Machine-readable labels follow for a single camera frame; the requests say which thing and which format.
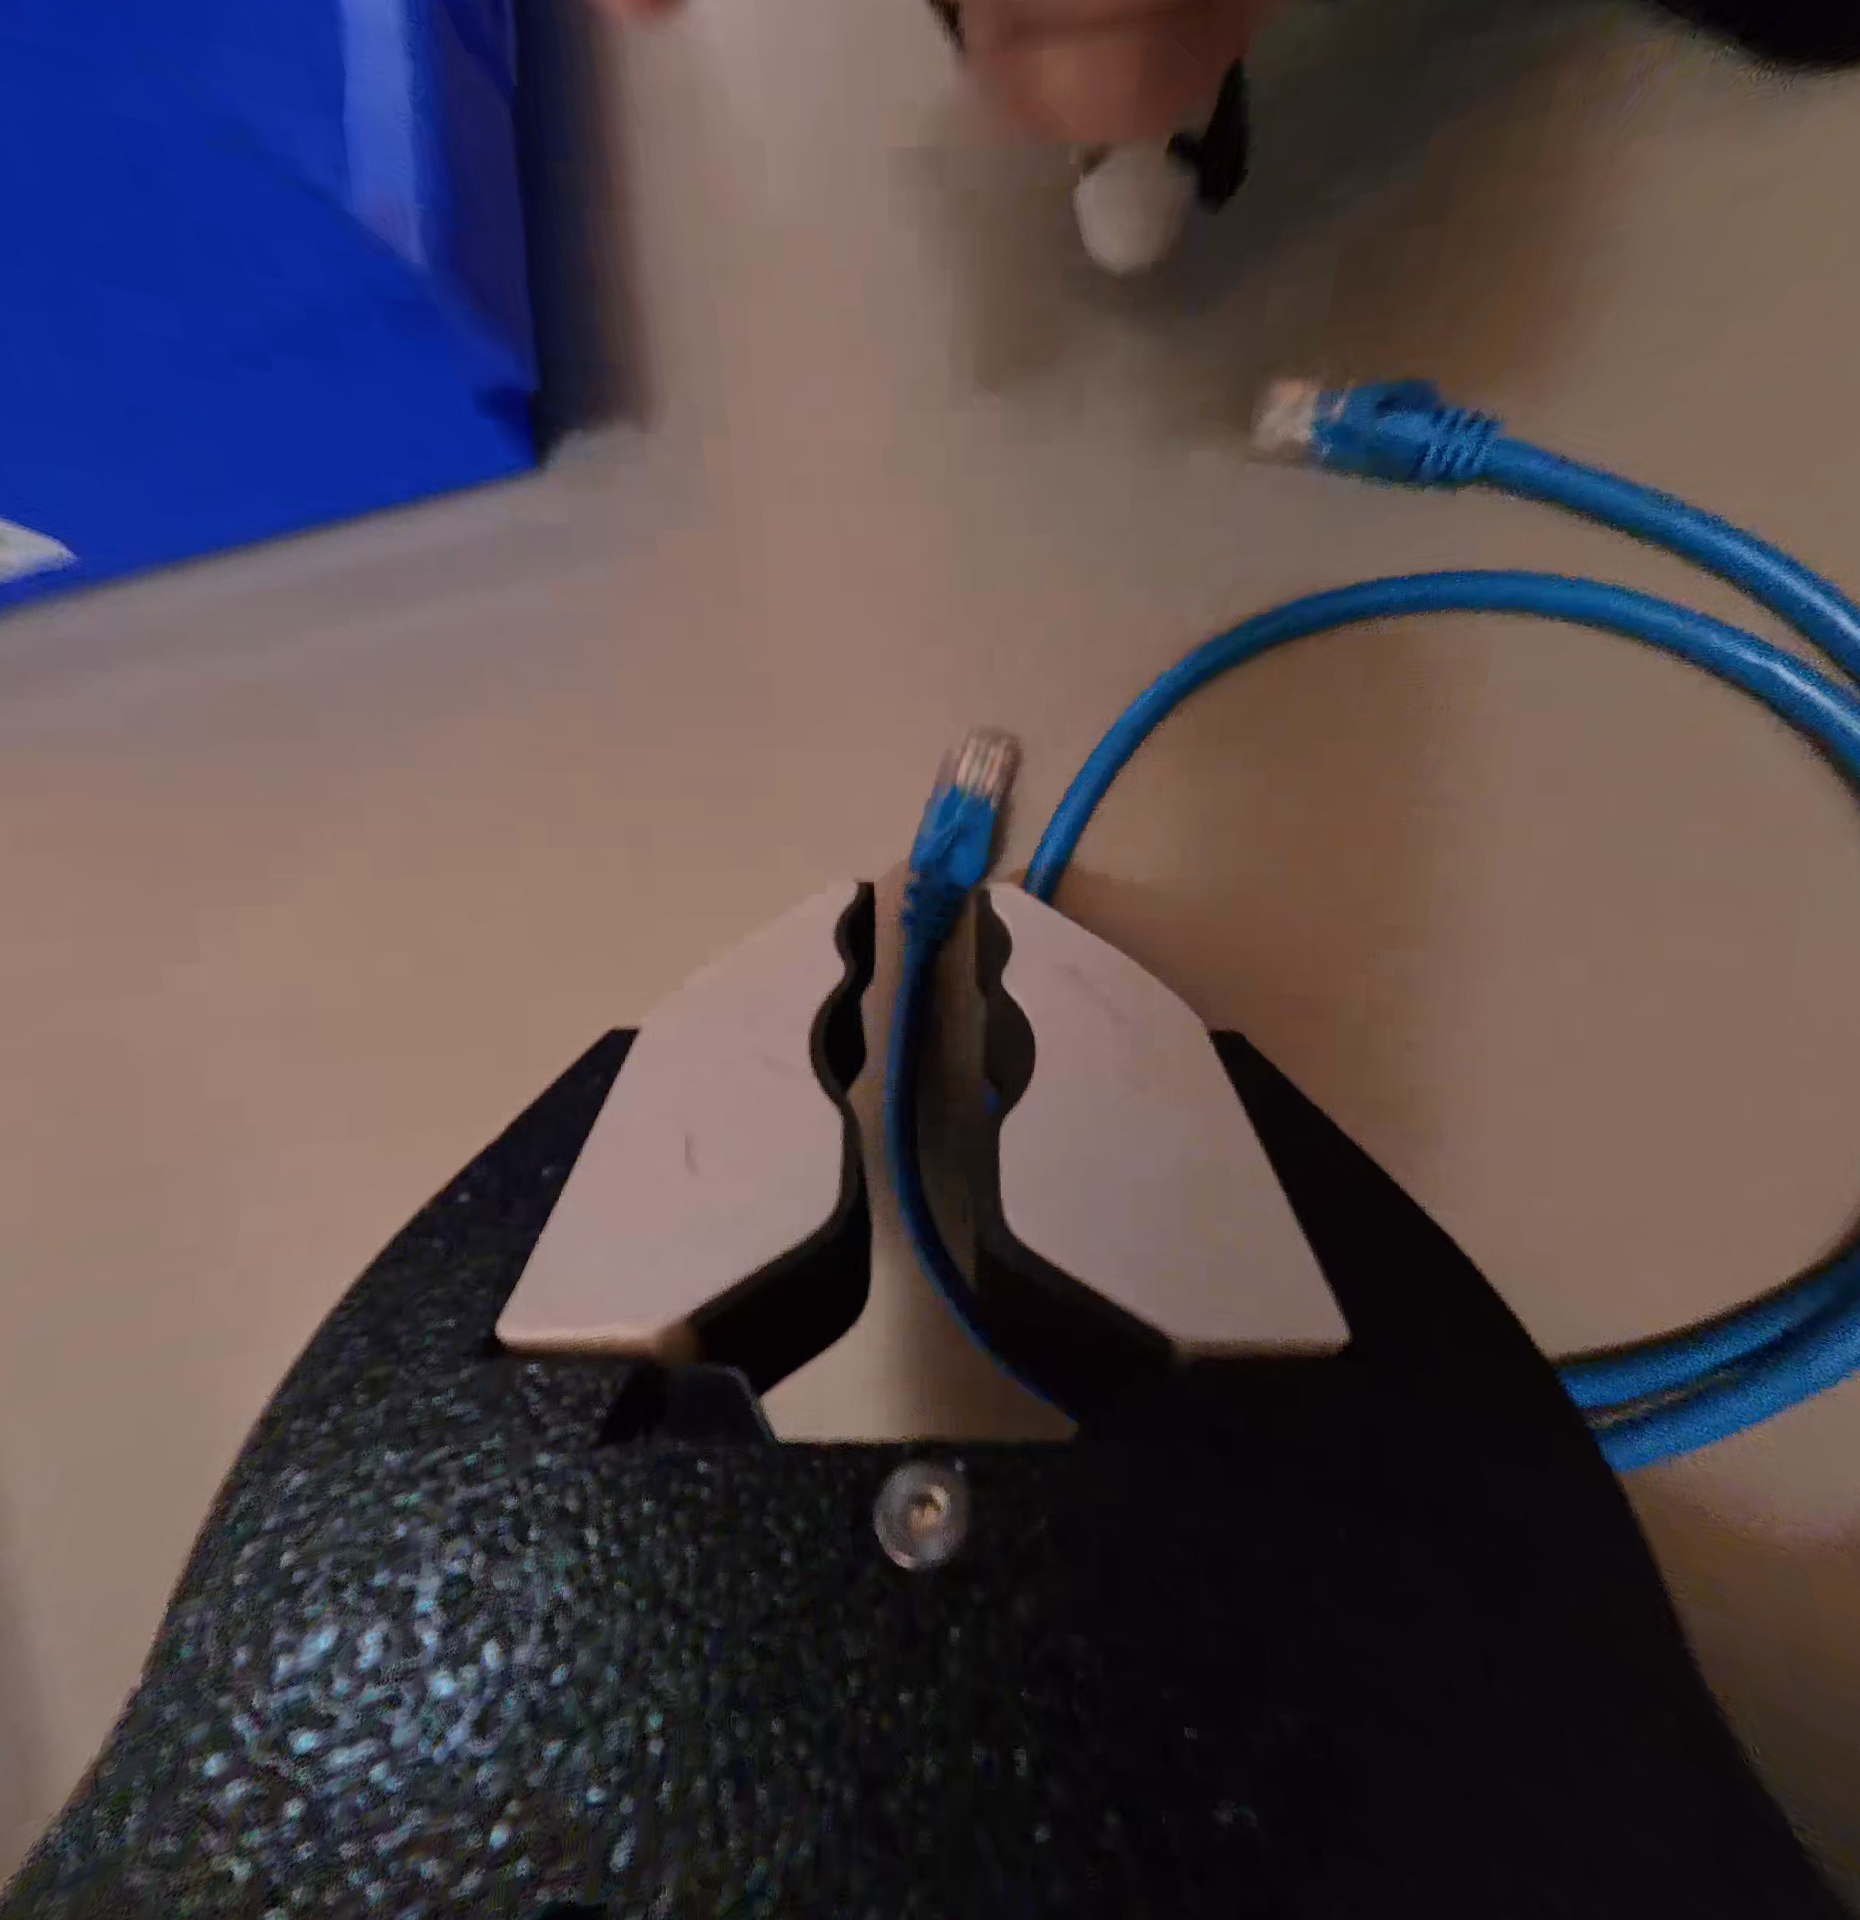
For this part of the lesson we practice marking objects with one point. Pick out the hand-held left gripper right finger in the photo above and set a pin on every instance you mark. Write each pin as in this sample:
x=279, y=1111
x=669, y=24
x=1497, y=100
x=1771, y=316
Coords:
x=1154, y=1185

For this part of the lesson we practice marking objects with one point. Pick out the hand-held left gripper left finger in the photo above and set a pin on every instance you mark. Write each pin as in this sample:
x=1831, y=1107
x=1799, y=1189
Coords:
x=691, y=1154

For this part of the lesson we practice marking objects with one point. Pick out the person's right hand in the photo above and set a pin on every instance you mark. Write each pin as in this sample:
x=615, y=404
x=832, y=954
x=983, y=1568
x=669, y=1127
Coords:
x=1088, y=59

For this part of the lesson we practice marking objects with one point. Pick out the blue plastic bin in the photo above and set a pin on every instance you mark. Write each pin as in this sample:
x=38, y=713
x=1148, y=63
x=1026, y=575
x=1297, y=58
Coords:
x=240, y=271

